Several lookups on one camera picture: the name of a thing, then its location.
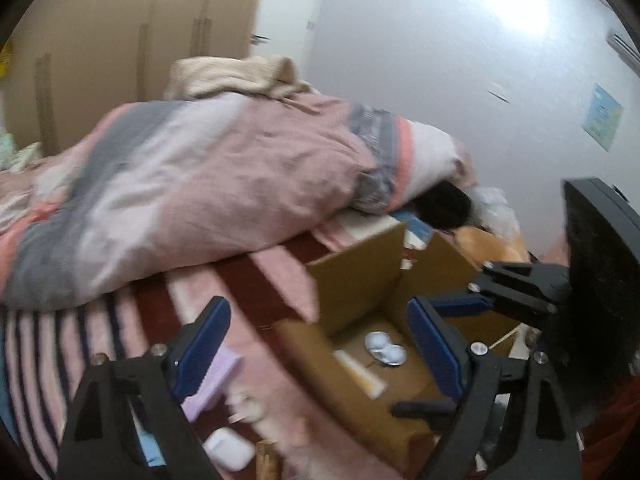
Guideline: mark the white earbuds case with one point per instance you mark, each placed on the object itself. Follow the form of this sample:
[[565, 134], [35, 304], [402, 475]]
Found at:
[[229, 450]]

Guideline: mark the pink tape dispenser with tape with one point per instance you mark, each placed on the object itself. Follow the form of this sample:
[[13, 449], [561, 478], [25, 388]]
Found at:
[[244, 409]]

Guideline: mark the striped pink fleece blanket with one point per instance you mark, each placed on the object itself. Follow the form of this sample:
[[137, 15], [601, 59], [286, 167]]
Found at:
[[46, 354]]

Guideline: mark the brown wooden wardrobe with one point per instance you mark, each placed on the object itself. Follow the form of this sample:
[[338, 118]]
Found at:
[[74, 60]]

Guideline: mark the white wall switch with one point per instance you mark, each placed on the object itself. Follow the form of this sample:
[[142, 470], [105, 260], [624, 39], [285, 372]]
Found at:
[[498, 92]]

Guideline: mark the purple rectangular box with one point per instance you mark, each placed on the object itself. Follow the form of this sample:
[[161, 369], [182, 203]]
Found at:
[[225, 367]]

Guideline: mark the blue wall poster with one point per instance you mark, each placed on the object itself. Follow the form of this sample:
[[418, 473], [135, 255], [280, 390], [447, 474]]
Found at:
[[603, 118]]

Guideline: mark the cream fleece blanket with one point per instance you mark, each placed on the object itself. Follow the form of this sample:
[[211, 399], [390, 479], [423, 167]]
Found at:
[[203, 77]]

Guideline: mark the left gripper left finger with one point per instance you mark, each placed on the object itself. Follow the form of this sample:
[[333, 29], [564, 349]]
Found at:
[[100, 439]]

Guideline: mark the white tube in box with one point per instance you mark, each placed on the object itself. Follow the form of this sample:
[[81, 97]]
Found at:
[[368, 382]]

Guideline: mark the pink grey patchwork duvet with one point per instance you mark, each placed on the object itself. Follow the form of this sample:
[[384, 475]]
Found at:
[[159, 185]]

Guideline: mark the white air conditioner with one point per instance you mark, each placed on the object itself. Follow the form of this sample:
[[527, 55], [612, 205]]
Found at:
[[627, 53]]

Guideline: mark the white door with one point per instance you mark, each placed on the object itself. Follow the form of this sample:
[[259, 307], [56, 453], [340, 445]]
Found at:
[[285, 27]]

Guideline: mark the clear plastic bag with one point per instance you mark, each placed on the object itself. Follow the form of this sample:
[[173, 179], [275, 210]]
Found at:
[[491, 212]]

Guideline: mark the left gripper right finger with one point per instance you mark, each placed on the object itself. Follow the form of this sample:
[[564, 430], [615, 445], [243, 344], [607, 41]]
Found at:
[[519, 402]]

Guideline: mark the brown cardboard box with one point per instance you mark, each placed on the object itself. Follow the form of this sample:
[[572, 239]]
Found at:
[[359, 290]]

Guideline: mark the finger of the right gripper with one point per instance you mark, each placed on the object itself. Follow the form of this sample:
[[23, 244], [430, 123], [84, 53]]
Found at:
[[460, 306], [423, 409]]

